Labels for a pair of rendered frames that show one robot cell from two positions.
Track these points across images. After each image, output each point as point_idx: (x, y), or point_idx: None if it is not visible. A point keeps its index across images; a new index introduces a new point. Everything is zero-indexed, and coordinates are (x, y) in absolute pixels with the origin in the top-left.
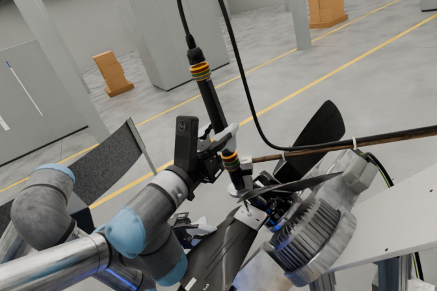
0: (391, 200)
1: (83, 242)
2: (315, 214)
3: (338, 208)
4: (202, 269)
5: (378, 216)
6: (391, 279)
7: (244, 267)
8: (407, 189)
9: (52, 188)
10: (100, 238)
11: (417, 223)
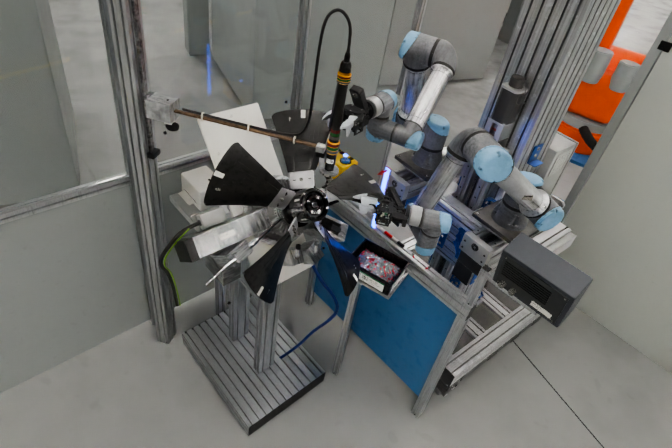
0: None
1: (414, 111)
2: (277, 180)
3: (250, 206)
4: (364, 183)
5: None
6: None
7: (336, 219)
8: (225, 149)
9: (466, 137)
10: (409, 118)
11: (250, 122)
